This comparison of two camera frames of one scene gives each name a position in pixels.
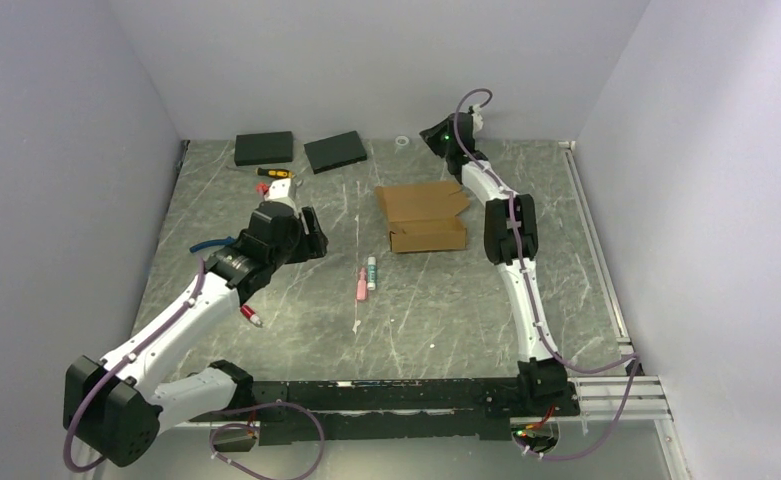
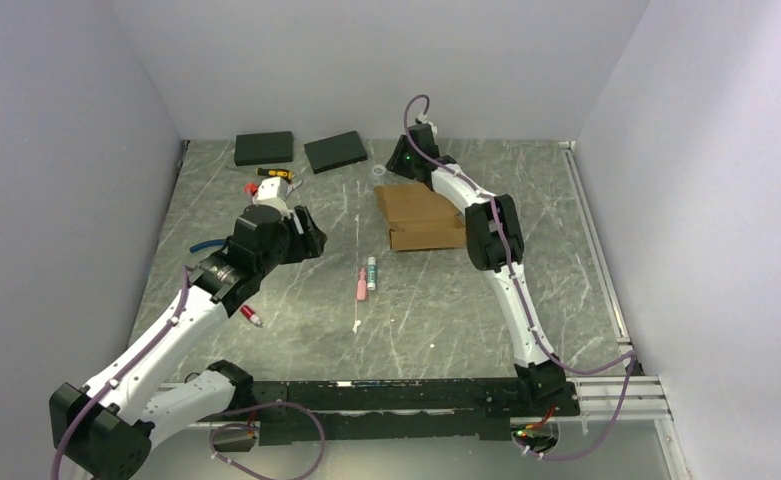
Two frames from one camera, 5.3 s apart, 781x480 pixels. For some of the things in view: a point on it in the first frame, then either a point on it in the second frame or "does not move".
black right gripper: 432,135 -> 395,164
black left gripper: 316,242 does not move
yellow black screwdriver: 276,173 does not move
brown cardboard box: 423,217 does not move
